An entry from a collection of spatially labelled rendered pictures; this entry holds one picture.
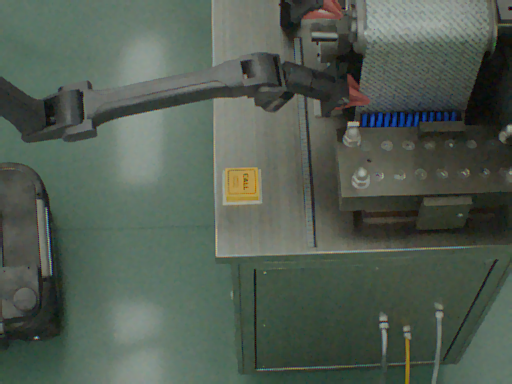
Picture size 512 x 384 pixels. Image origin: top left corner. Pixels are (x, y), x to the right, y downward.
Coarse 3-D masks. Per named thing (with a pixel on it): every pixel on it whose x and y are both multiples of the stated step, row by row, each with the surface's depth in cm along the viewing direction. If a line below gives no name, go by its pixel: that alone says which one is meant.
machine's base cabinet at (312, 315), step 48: (240, 288) 216; (288, 288) 218; (336, 288) 219; (384, 288) 220; (432, 288) 222; (480, 288) 224; (240, 336) 243; (288, 336) 246; (336, 336) 247; (432, 336) 251
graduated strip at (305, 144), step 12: (300, 48) 226; (300, 60) 225; (300, 96) 220; (300, 108) 218; (300, 120) 217; (300, 132) 215; (300, 144) 214; (312, 180) 209; (312, 192) 208; (312, 204) 207; (312, 216) 205; (312, 228) 204; (312, 240) 203
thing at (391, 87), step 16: (368, 64) 187; (384, 64) 188; (400, 64) 188; (416, 64) 188; (432, 64) 188; (448, 64) 188; (464, 64) 188; (368, 80) 192; (384, 80) 192; (400, 80) 192; (416, 80) 193; (432, 80) 193; (448, 80) 193; (464, 80) 193; (368, 96) 197; (384, 96) 197; (400, 96) 198; (416, 96) 198; (432, 96) 198; (448, 96) 198; (464, 96) 198; (368, 112) 203; (384, 112) 203; (400, 112) 203; (448, 112) 203
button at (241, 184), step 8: (232, 168) 208; (240, 168) 208; (248, 168) 208; (256, 168) 208; (232, 176) 207; (240, 176) 207; (248, 176) 207; (256, 176) 207; (232, 184) 206; (240, 184) 206; (248, 184) 206; (256, 184) 206; (232, 192) 205; (240, 192) 205; (248, 192) 205; (256, 192) 205; (232, 200) 206; (240, 200) 206; (248, 200) 207; (256, 200) 207
